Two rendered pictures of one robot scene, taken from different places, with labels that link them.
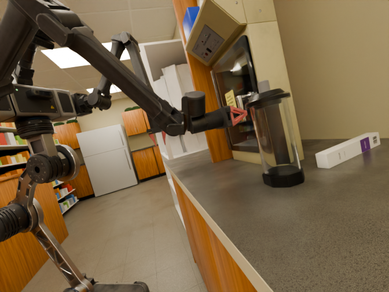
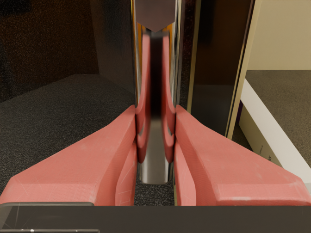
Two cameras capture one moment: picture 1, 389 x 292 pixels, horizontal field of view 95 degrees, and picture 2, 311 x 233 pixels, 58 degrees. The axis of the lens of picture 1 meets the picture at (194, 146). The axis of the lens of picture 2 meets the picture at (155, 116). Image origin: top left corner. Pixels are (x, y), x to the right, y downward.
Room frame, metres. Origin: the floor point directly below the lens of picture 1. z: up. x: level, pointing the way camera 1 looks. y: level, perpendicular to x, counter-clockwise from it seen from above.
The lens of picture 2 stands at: (0.60, -0.10, 1.22)
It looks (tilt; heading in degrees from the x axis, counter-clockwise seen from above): 37 degrees down; 284
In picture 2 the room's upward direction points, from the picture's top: straight up
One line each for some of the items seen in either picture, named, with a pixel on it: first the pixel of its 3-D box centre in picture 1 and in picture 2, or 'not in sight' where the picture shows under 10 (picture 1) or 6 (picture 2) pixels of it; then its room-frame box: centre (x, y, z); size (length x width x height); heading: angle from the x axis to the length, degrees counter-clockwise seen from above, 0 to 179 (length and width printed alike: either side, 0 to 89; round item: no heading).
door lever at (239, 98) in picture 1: (245, 106); (156, 73); (0.63, -0.20, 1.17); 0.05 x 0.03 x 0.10; 104
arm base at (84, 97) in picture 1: (87, 102); not in sight; (1.11, 0.56, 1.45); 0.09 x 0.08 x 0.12; 164
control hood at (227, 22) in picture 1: (209, 38); not in sight; (0.73, -0.16, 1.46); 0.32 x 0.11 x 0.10; 14
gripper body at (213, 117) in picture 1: (214, 120); not in sight; (0.60, -0.09, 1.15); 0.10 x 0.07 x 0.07; 14
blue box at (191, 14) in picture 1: (198, 25); not in sight; (0.80, -0.14, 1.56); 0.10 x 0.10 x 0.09; 14
